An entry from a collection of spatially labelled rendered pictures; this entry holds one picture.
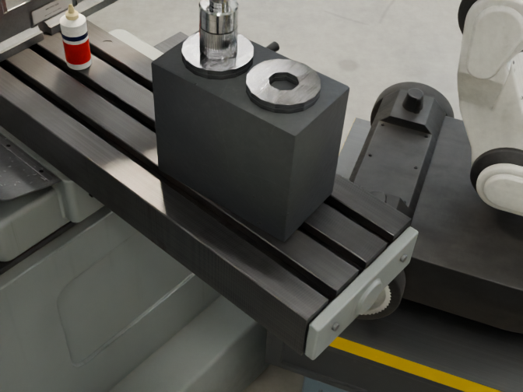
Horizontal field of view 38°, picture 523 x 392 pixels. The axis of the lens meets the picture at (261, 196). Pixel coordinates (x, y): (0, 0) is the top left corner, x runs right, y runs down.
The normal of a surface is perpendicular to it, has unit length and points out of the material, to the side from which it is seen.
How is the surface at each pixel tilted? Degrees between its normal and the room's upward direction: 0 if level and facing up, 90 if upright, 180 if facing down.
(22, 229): 90
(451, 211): 0
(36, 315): 90
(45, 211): 90
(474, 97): 115
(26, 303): 90
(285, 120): 0
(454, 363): 0
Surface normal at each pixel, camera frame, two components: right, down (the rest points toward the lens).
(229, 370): 0.69, 0.14
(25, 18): 0.77, 0.48
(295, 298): 0.05, -0.69
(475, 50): -0.35, 0.66
